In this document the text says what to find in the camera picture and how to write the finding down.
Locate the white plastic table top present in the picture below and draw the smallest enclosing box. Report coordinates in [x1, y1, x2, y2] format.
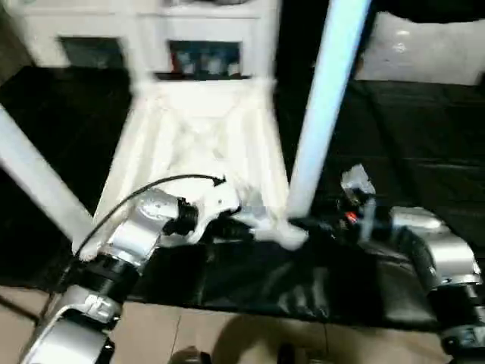
[72, 76, 310, 263]

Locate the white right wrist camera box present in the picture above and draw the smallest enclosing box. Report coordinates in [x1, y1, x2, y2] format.
[339, 165, 378, 201]

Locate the white plastic bag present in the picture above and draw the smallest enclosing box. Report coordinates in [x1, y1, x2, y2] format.
[356, 11, 485, 86]

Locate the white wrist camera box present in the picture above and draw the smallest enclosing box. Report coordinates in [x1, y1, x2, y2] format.
[185, 180, 243, 243]
[339, 165, 378, 201]

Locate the white cabinet with glass doors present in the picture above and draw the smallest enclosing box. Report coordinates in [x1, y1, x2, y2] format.
[15, 0, 283, 81]

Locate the dark grey robot foot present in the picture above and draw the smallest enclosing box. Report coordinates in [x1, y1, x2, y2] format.
[274, 345, 302, 364]
[171, 347, 213, 364]

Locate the black stand leg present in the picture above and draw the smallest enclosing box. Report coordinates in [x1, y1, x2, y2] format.
[0, 293, 40, 327]

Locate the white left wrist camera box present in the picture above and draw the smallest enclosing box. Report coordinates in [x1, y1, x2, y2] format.
[185, 180, 243, 243]

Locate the black box with yellow label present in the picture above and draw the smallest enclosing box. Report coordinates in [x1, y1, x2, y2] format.
[279, 0, 336, 80]

